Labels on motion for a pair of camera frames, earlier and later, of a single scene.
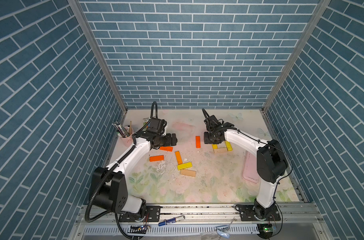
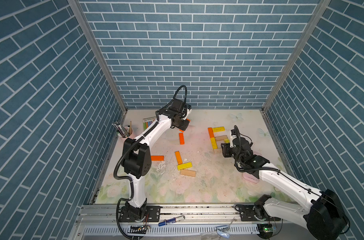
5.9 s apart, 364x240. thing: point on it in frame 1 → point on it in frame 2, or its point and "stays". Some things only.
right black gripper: [205, 139] → [225, 149]
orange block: [158, 158] stays
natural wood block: [220, 150] stays
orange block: [198, 142] → [181, 138]
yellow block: [185, 165] stays
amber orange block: [179, 158] stays
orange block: [169, 148] → [182, 130]
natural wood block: [187, 172] stays
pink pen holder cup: [128, 141] stays
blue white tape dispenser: [223, 230] stays
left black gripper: [168, 142] → [185, 125]
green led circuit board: [266, 230] stays
